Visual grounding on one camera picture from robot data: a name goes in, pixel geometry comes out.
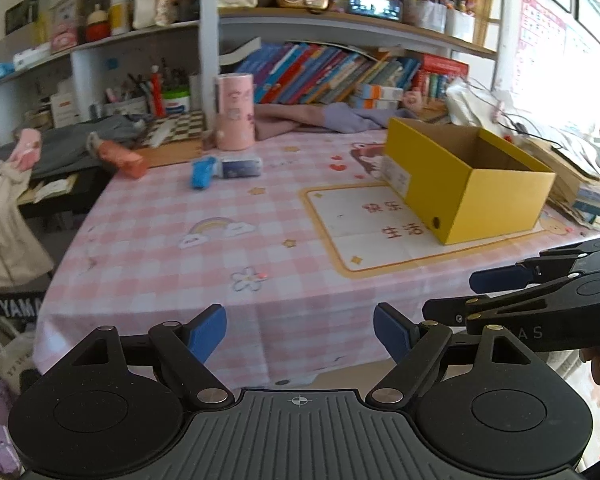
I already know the blue plastic bag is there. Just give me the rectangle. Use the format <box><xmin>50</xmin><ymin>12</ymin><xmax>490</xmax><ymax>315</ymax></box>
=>
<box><xmin>190</xmin><ymin>157</ymin><xmax>217</xmax><ymax>191</ymax></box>

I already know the navy white spray bottle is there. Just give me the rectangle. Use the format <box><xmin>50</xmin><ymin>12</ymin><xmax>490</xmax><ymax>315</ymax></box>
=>
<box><xmin>217</xmin><ymin>157</ymin><xmax>263</xmax><ymax>179</ymax></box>

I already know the yellow cardboard box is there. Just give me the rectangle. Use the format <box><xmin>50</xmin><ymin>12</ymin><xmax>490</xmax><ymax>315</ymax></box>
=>
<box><xmin>381</xmin><ymin>117</ymin><xmax>556</xmax><ymax>245</ymax></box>

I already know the pink checkered tablecloth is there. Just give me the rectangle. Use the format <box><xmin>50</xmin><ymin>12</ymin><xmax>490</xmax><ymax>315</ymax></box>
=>
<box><xmin>33</xmin><ymin>131</ymin><xmax>592</xmax><ymax>388</ymax></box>

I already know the beige jacket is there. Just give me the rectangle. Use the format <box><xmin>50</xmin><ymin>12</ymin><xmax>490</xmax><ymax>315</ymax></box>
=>
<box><xmin>0</xmin><ymin>162</ymin><xmax>54</xmax><ymax>288</ymax></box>

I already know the wooden chess board box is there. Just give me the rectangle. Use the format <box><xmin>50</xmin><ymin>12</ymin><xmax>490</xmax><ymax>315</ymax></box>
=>
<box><xmin>132</xmin><ymin>110</ymin><xmax>205</xmax><ymax>168</ymax></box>

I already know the pink pig plush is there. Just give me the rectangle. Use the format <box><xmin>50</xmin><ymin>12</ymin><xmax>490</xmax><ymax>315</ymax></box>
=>
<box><xmin>402</xmin><ymin>90</ymin><xmax>423</xmax><ymax>114</ymax></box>

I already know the grey clothing pile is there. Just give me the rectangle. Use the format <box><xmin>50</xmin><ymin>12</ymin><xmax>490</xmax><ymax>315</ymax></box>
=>
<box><xmin>0</xmin><ymin>115</ymin><xmax>147</xmax><ymax>180</ymax></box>

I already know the lower orange white box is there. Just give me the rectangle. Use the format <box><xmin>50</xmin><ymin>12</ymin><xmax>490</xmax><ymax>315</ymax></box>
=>
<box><xmin>349</xmin><ymin>96</ymin><xmax>400</xmax><ymax>110</ymax></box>

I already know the orange white box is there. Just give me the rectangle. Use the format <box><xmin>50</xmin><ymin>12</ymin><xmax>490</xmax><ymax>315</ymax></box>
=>
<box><xmin>355</xmin><ymin>84</ymin><xmax>404</xmax><ymax>101</ymax></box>
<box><xmin>349</xmin><ymin>96</ymin><xmax>400</xmax><ymax>110</ymax></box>

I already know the upper orange white box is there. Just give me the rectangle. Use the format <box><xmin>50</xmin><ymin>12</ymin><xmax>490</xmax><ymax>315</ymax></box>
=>
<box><xmin>355</xmin><ymin>84</ymin><xmax>404</xmax><ymax>101</ymax></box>

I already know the pink purple cloth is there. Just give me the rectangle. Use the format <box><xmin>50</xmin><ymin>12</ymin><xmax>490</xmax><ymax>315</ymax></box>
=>
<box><xmin>254</xmin><ymin>102</ymin><xmax>416</xmax><ymax>141</ymax></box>

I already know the pink cylinder container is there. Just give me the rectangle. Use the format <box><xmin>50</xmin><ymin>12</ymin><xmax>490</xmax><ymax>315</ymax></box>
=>
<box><xmin>216</xmin><ymin>73</ymin><xmax>255</xmax><ymax>152</ymax></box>

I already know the row of books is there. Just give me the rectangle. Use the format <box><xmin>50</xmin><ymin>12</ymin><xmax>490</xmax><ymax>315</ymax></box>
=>
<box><xmin>237</xmin><ymin>41</ymin><xmax>469</xmax><ymax>105</ymax></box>

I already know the white blue bookshelf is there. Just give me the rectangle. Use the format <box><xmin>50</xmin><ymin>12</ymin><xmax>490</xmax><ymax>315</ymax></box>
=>
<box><xmin>0</xmin><ymin>0</ymin><xmax>498</xmax><ymax>143</ymax></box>

